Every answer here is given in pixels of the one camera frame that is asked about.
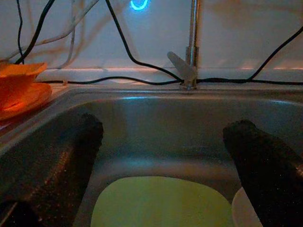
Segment thin black cable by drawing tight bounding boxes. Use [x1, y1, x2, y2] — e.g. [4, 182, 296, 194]
[16, 0, 25, 64]

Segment green plate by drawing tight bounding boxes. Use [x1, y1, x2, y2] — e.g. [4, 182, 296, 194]
[90, 176, 235, 227]

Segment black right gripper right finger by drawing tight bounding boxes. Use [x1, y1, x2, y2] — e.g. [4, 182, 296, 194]
[223, 120, 303, 227]

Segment white bowl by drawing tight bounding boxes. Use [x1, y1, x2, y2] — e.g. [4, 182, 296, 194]
[231, 186, 264, 227]

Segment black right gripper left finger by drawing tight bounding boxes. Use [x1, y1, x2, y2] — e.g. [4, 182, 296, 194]
[0, 113, 104, 227]

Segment black cable with white clip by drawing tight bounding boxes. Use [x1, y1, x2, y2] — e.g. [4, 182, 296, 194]
[37, 76, 303, 86]

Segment chrome sink faucet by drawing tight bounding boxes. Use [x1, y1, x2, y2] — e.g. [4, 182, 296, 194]
[167, 0, 201, 91]

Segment orange plastic plate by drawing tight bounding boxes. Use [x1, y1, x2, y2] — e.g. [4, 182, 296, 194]
[0, 82, 53, 122]

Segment stainless steel sink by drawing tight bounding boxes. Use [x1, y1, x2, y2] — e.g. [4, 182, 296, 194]
[0, 86, 303, 227]

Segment thick black cable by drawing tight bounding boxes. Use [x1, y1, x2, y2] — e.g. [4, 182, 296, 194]
[15, 0, 57, 65]

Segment orange plastic bowl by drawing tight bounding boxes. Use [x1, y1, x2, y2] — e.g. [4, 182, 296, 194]
[0, 62, 48, 112]

